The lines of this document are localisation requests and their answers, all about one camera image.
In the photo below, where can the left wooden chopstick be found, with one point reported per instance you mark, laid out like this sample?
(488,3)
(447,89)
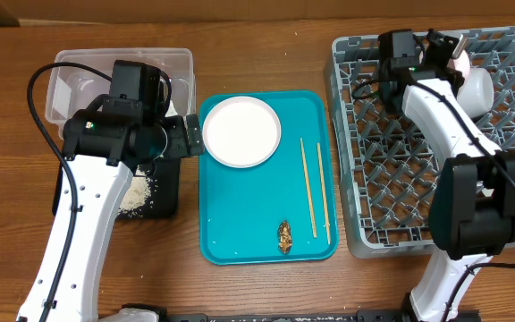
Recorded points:
(308,190)

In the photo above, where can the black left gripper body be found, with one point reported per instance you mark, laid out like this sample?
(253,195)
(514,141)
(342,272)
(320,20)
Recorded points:
(177,144)

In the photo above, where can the brown food scrap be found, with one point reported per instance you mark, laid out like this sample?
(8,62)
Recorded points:
(284,237)

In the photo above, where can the right wooden chopstick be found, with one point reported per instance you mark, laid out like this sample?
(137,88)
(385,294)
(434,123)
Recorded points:
(323,190)

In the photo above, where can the teal plastic serving tray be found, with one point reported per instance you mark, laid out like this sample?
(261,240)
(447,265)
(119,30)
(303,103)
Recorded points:
(240,209)

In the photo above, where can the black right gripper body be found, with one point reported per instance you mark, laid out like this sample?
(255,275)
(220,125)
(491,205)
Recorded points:
(451,74)

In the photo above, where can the grey-green ceramic bowl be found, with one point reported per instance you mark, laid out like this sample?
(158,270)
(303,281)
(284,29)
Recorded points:
(476,95)

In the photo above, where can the wooden chopstick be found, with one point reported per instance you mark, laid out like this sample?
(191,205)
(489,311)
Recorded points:
(308,190)
(323,190)

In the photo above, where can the black plastic tray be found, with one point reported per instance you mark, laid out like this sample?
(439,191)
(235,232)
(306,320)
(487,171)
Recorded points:
(164,191)

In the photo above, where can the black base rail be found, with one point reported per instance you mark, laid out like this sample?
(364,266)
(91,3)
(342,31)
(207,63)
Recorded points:
(403,314)

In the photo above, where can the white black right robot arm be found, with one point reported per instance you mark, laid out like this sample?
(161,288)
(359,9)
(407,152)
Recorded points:
(472,214)

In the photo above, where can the grey plastic dish rack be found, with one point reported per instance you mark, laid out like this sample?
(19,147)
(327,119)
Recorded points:
(388,172)

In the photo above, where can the pile of spilled rice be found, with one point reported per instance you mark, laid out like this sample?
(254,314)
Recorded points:
(137,196)

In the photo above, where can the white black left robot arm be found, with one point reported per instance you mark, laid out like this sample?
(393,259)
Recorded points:
(112,166)

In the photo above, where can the pink bowl with rice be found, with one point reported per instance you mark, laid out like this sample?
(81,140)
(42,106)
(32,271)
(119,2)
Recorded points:
(461,64)

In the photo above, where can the large white round plate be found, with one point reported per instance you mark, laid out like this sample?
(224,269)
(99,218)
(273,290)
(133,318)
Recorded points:
(241,132)

